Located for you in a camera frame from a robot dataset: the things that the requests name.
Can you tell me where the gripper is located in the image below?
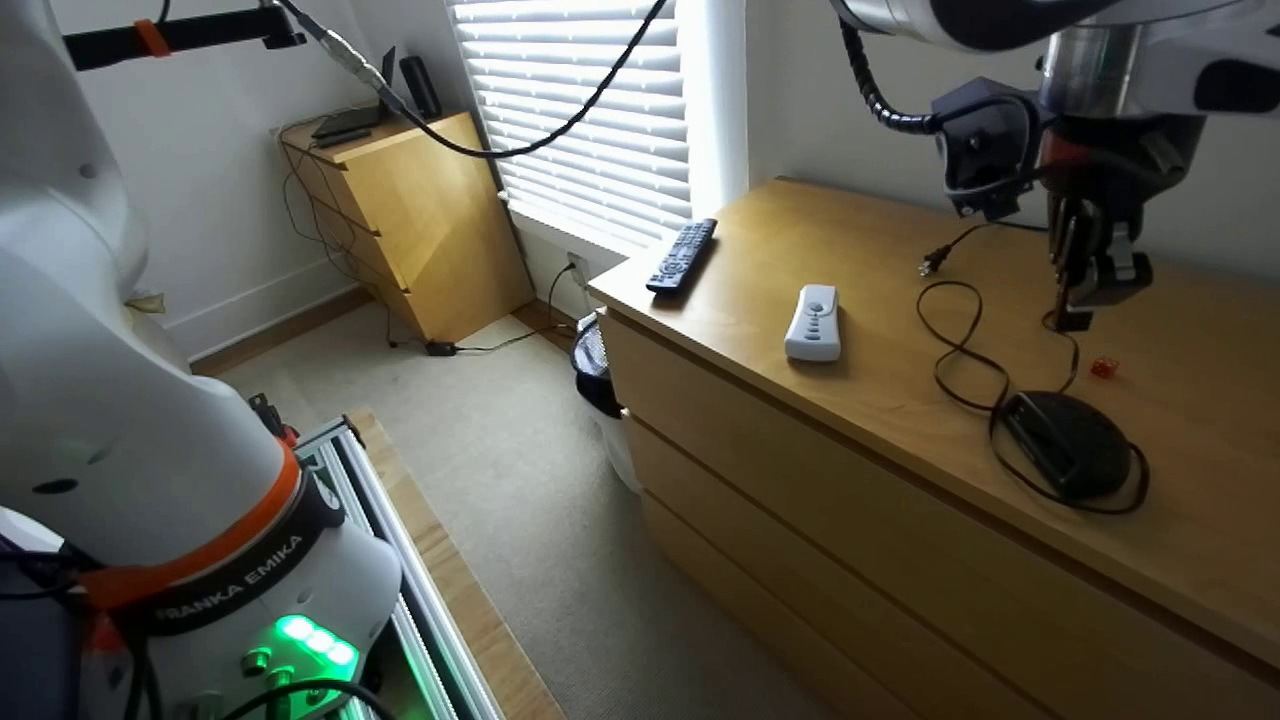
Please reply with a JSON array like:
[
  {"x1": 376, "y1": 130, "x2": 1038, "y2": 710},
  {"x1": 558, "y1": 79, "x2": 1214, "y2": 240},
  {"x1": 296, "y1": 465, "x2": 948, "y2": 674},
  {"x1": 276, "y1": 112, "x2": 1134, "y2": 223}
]
[{"x1": 1038, "y1": 113, "x2": 1207, "y2": 334}]

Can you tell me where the wide wooden dresser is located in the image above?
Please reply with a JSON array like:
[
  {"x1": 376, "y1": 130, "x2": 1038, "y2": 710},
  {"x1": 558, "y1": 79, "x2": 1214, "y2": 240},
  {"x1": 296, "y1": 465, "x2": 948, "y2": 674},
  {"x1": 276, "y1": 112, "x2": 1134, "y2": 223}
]
[{"x1": 587, "y1": 177, "x2": 1280, "y2": 720}]

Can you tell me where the white remote control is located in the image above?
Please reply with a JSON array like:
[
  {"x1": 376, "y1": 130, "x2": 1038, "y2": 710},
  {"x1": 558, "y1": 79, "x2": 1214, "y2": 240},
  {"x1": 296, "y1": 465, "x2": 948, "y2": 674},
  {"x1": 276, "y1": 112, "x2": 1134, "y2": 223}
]
[{"x1": 783, "y1": 284, "x2": 842, "y2": 363}]

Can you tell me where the dresser drawer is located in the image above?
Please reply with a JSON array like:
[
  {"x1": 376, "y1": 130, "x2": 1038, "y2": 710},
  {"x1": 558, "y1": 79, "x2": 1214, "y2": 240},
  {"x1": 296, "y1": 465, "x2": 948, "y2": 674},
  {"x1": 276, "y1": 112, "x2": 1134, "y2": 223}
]
[
  {"x1": 598, "y1": 308, "x2": 1280, "y2": 720},
  {"x1": 622, "y1": 412, "x2": 1056, "y2": 720},
  {"x1": 640, "y1": 490, "x2": 886, "y2": 720}
]

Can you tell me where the black remote control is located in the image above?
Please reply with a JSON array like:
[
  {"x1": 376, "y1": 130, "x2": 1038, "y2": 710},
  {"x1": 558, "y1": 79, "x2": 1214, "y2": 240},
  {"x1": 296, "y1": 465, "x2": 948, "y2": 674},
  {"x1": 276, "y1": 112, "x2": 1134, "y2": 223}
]
[{"x1": 645, "y1": 218, "x2": 719, "y2": 296}]

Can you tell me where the black trash bin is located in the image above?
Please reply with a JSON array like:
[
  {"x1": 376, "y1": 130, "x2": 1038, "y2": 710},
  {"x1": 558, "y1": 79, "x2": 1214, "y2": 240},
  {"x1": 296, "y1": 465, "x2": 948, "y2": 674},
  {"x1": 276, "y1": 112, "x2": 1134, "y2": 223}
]
[{"x1": 571, "y1": 310, "x2": 627, "y2": 420}]

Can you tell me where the window blind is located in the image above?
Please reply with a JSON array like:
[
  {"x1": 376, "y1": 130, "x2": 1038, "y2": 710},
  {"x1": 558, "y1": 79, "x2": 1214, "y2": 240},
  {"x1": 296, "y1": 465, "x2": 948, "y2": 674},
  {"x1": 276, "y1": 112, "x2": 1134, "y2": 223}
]
[{"x1": 445, "y1": 0, "x2": 698, "y2": 257}]

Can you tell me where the small wooden dresser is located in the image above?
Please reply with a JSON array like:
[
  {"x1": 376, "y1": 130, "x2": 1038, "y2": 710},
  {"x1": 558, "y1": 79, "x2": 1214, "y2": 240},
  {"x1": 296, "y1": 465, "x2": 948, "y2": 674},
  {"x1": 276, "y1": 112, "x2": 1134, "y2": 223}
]
[{"x1": 277, "y1": 110, "x2": 535, "y2": 345}]

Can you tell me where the black speaker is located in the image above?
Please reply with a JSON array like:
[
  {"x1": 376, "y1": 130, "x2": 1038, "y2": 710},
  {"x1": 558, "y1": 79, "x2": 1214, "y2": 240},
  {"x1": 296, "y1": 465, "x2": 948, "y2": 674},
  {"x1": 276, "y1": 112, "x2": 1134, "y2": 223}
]
[{"x1": 399, "y1": 55, "x2": 444, "y2": 121}]

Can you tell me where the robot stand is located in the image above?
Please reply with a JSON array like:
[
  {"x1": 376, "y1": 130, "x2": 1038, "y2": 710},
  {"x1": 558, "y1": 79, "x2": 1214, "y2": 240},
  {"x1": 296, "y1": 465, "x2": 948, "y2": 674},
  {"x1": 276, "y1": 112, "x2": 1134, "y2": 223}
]
[{"x1": 296, "y1": 405, "x2": 567, "y2": 720}]

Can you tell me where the black laptop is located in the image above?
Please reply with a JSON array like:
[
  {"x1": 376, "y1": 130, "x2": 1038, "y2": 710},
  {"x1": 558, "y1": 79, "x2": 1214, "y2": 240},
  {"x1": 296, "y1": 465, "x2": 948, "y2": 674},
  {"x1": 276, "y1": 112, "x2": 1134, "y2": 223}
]
[{"x1": 311, "y1": 46, "x2": 398, "y2": 150}]

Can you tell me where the black clock power cable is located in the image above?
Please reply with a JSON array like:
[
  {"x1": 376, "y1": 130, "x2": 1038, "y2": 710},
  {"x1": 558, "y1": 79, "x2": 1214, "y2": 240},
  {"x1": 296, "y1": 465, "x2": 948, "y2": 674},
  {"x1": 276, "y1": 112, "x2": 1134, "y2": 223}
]
[{"x1": 917, "y1": 221, "x2": 1152, "y2": 517}]

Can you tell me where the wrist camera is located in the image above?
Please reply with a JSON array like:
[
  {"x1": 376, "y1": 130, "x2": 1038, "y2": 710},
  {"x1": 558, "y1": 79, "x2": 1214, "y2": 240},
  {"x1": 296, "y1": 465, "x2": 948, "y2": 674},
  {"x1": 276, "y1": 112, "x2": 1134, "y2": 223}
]
[{"x1": 930, "y1": 77, "x2": 1048, "y2": 222}]

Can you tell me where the tangle of black cables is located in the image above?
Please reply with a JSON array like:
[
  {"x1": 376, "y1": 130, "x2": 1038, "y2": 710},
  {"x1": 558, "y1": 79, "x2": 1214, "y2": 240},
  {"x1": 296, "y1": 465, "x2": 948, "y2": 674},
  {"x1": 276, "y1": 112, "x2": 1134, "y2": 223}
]
[{"x1": 279, "y1": 140, "x2": 403, "y2": 349}]

